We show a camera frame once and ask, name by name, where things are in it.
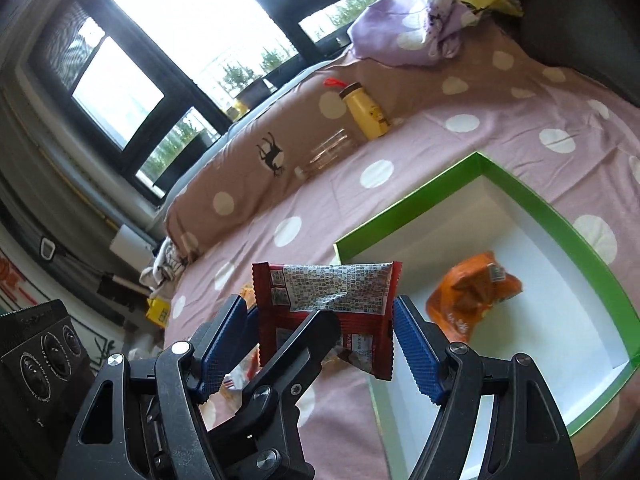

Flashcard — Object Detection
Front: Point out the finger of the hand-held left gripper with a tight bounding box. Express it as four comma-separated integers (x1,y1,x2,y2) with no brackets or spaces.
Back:
202,310,342,480

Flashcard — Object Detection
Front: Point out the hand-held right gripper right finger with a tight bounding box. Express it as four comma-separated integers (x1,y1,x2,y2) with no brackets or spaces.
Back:
392,295,583,480

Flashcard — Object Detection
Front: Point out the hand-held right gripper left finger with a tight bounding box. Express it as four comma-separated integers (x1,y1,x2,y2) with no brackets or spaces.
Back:
57,294,251,480

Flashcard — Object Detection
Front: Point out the red snack packet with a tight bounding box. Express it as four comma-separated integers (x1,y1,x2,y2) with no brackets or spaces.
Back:
250,260,403,381

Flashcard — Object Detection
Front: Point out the green and white box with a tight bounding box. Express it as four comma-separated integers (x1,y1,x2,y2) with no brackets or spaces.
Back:
332,151,640,480

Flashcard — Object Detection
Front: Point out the orange snack packet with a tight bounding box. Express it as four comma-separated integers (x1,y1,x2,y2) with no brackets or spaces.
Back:
425,252,525,343

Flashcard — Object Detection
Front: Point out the yellow snack box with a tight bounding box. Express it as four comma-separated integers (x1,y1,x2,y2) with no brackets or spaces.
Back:
146,297,173,330

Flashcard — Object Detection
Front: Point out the striped cloth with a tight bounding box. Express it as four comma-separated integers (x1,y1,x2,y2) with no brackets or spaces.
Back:
140,237,188,293

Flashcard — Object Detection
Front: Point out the pink polka dot bedsheet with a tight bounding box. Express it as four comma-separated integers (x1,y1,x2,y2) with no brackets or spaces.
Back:
165,60,640,480

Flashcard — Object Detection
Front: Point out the black potted plant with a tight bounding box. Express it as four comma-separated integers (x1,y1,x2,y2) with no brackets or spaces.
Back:
220,62,273,106

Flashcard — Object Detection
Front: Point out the black framed window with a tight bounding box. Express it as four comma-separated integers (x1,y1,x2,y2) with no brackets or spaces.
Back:
30,0,416,201

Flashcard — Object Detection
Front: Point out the purple polka dot cloth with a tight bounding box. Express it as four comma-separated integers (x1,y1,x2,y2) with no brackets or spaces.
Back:
348,0,481,67

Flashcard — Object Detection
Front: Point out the dark grey chair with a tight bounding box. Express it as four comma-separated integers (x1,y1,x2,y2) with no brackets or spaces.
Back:
517,0,640,96

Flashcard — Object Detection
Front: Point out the yellow bottle with red strap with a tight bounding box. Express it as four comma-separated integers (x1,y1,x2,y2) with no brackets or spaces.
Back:
324,77,391,142

